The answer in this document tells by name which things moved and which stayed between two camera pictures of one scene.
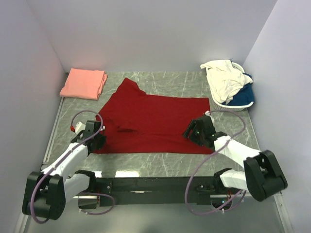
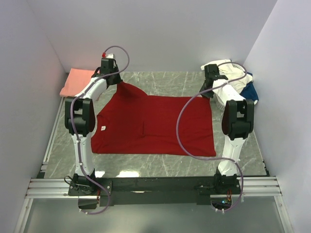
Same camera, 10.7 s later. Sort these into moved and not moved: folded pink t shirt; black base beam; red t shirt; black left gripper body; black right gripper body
Moved: black left gripper body; black right gripper body
Not moved: red t shirt; black base beam; folded pink t shirt
